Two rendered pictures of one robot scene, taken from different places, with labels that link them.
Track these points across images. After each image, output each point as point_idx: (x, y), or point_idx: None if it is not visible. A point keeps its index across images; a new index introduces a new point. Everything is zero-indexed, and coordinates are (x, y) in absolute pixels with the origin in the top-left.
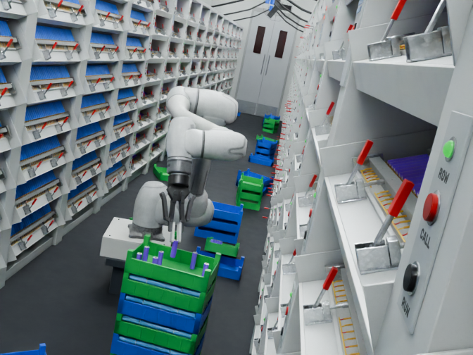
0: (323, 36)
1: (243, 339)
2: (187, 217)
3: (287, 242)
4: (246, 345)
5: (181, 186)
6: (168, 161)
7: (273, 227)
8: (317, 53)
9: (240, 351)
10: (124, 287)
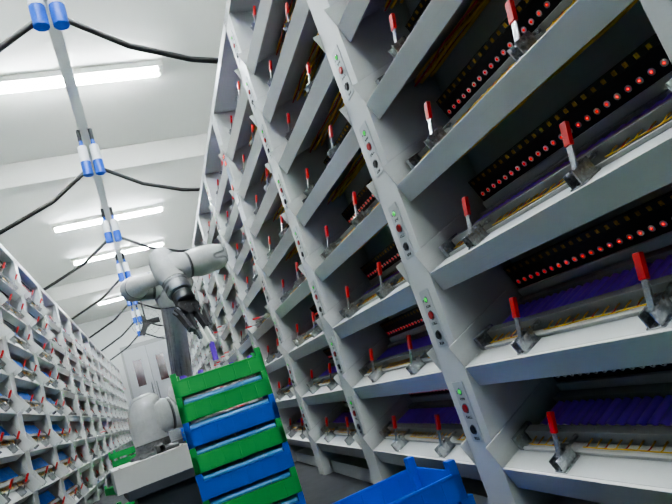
0: (233, 173)
1: (310, 476)
2: (209, 320)
3: (312, 258)
4: (317, 475)
5: (189, 299)
6: (165, 285)
7: (277, 348)
8: (236, 186)
9: (316, 479)
10: (183, 416)
